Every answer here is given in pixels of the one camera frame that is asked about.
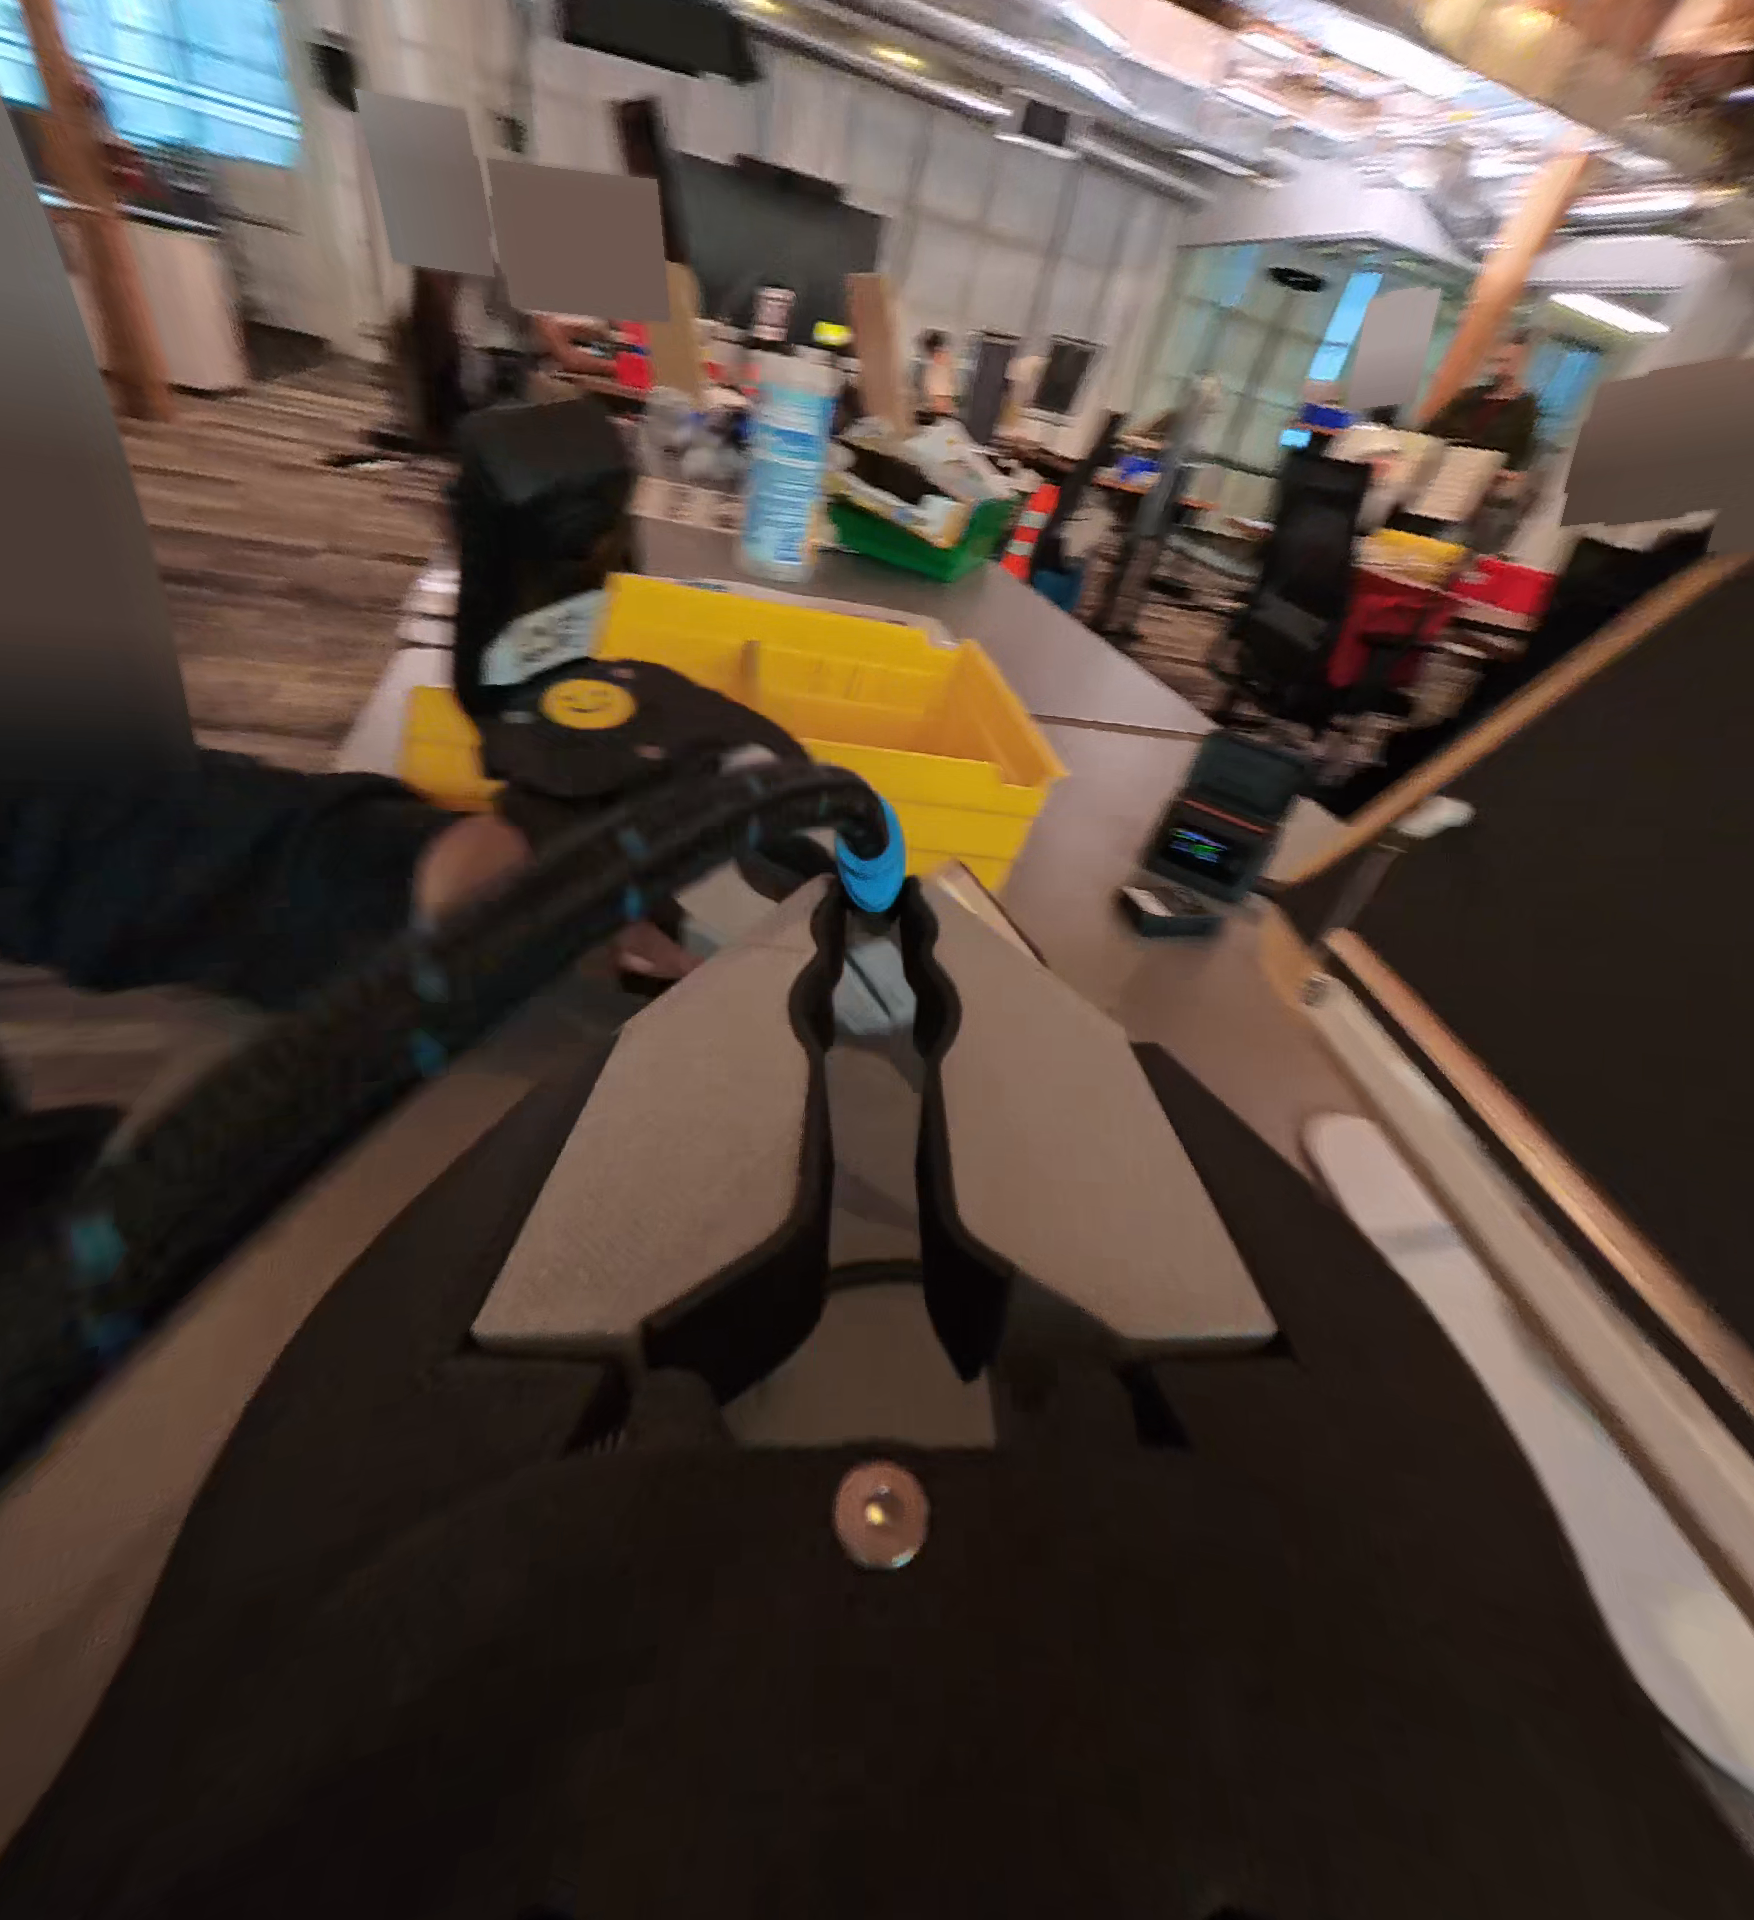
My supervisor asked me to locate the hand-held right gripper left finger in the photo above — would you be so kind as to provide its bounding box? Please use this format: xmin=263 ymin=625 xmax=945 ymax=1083
xmin=471 ymin=882 xmax=836 ymax=1406

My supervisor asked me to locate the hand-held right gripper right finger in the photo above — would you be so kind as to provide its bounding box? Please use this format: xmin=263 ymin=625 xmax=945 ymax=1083
xmin=900 ymin=867 xmax=1277 ymax=1386

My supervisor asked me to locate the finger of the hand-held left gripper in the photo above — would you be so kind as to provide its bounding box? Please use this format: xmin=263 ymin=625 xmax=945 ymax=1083
xmin=667 ymin=861 xmax=826 ymax=976
xmin=832 ymin=927 xmax=921 ymax=1040

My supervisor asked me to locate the yellow plastic bin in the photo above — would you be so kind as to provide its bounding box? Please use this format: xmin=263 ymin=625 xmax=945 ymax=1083
xmin=396 ymin=573 xmax=1069 ymax=897

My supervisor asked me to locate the black braided hdmi cable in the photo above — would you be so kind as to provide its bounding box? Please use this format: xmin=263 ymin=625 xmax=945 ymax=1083
xmin=0 ymin=746 xmax=911 ymax=1562

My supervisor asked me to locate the person's left forearm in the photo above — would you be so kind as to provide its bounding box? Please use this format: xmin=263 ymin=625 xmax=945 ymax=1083
xmin=0 ymin=749 xmax=436 ymax=1008

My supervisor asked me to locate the person's left hand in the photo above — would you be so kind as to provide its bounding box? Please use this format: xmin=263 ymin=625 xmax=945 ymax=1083
xmin=415 ymin=810 xmax=706 ymax=989

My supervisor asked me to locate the blue white wipes canister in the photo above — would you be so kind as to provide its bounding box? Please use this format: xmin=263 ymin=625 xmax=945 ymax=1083
xmin=740 ymin=350 xmax=844 ymax=584

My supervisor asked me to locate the large black screen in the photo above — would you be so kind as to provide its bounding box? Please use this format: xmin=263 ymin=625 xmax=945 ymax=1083
xmin=658 ymin=150 xmax=886 ymax=323

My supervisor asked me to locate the green plastic bin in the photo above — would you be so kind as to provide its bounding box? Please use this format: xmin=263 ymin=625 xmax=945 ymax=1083
xmin=826 ymin=475 xmax=1019 ymax=584

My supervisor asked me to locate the small black display device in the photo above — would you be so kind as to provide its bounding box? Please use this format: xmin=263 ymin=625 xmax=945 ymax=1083
xmin=1139 ymin=732 xmax=1312 ymax=905

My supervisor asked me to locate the black wooden-rimmed board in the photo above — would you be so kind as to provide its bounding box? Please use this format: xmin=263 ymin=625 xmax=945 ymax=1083
xmin=1257 ymin=545 xmax=1754 ymax=1485

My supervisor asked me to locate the black office chair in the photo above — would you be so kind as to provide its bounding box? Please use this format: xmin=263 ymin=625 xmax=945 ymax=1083
xmin=1222 ymin=446 xmax=1417 ymax=729

